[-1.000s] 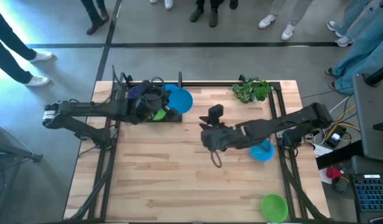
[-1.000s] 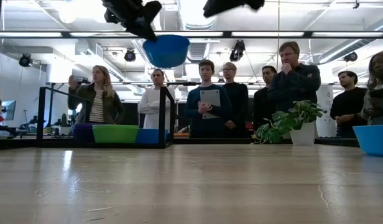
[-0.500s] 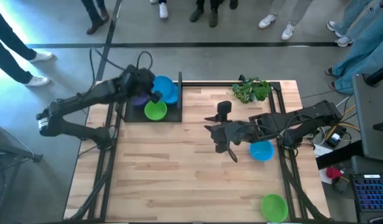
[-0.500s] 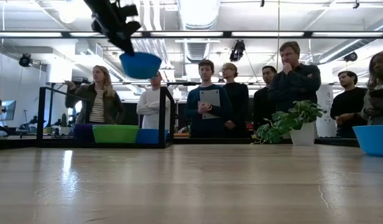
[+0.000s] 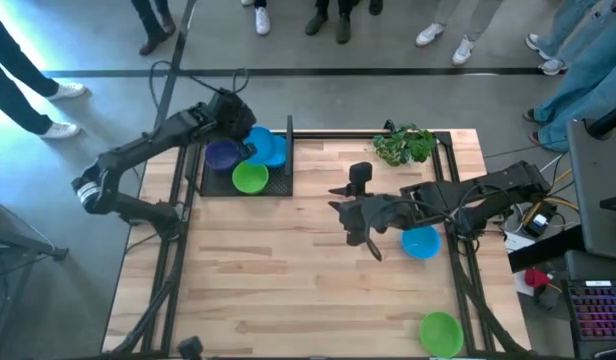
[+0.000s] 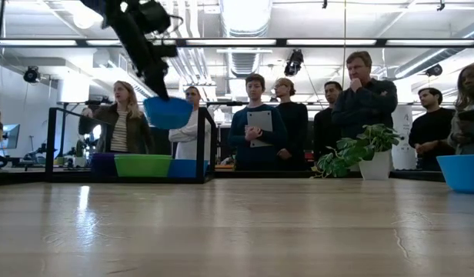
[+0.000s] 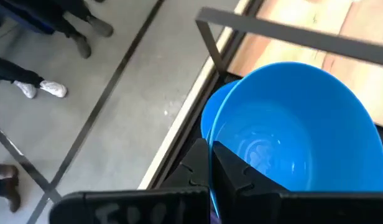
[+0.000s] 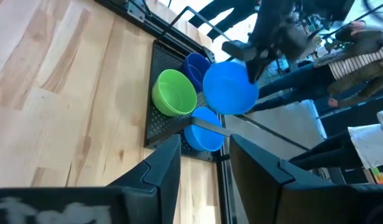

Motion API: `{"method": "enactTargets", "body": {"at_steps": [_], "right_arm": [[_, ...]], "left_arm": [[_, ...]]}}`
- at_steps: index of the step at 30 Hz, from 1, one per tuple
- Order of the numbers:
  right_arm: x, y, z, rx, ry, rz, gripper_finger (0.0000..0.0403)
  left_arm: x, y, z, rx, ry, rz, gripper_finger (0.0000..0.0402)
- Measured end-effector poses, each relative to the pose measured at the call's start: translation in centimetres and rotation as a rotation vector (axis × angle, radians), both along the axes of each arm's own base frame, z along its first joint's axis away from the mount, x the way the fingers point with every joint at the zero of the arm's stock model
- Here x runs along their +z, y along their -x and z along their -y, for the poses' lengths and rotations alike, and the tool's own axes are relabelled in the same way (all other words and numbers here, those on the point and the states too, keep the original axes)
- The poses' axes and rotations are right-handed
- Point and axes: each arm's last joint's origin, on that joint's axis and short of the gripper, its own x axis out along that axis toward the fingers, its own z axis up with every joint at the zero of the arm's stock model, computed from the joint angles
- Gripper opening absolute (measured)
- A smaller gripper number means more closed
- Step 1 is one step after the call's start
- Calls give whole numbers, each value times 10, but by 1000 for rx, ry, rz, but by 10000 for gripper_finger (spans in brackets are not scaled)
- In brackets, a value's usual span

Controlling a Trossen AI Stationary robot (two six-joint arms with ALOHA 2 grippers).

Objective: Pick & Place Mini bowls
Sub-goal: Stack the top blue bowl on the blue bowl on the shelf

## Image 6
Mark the white standing banner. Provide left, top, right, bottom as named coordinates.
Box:
left=391, top=105, right=415, bottom=171

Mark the silver ceiling air duct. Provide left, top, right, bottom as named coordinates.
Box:
left=219, top=0, right=273, bottom=77

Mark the black wire tray rack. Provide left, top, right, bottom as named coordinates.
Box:
left=45, top=106, right=218, bottom=185

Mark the blue plastic mini bowl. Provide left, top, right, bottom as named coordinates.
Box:
left=142, top=96, right=195, bottom=131
left=436, top=154, right=474, bottom=195
left=168, top=159, right=209, bottom=179

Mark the purple plastic mini bowl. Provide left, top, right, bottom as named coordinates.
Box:
left=90, top=152, right=119, bottom=179

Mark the grey laptop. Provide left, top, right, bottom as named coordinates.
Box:
left=246, top=110, right=274, bottom=149

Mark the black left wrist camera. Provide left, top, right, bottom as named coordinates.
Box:
left=139, top=0, right=173, bottom=34

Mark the green plastic mini bowl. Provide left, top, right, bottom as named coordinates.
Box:
left=114, top=154, right=173, bottom=179

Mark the black ceiling spotlight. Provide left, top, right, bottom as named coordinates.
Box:
left=22, top=65, right=42, bottom=84
left=283, top=48, right=305, bottom=77
left=425, top=62, right=444, bottom=78

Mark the green plant in white pot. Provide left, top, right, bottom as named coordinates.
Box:
left=311, top=123, right=405, bottom=182

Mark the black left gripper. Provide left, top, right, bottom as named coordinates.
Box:
left=105, top=0, right=180, bottom=102

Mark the computer monitor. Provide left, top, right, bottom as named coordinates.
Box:
left=0, top=123, right=21, bottom=151

